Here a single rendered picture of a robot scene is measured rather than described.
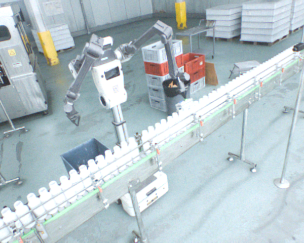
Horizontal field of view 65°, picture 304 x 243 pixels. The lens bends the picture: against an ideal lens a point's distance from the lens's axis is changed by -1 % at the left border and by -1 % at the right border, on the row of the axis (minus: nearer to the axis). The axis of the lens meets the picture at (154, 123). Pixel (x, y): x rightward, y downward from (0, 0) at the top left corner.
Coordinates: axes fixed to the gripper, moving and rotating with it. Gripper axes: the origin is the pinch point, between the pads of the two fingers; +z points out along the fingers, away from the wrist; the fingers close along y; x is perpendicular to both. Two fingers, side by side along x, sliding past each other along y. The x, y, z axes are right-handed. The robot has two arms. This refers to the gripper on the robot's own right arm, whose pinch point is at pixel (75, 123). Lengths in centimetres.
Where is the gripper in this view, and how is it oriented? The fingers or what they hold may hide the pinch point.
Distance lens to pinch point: 182.9
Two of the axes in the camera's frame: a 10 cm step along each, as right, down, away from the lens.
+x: 7.6, -4.1, 5.0
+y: 6.4, 3.3, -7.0
